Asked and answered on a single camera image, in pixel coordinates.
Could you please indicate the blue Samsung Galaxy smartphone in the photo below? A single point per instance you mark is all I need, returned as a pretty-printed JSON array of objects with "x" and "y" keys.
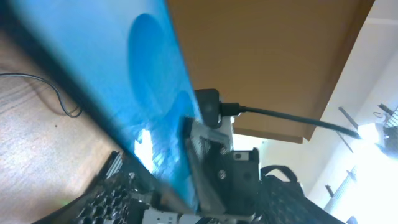
[{"x": 122, "y": 62}]

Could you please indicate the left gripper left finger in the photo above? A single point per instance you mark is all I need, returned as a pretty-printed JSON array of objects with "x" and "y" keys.
[{"x": 116, "y": 195}]

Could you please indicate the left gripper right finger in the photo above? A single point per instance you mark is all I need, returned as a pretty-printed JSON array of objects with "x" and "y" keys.
[{"x": 281, "y": 200}]

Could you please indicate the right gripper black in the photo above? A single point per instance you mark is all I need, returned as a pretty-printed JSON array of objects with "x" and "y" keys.
[{"x": 226, "y": 181}]

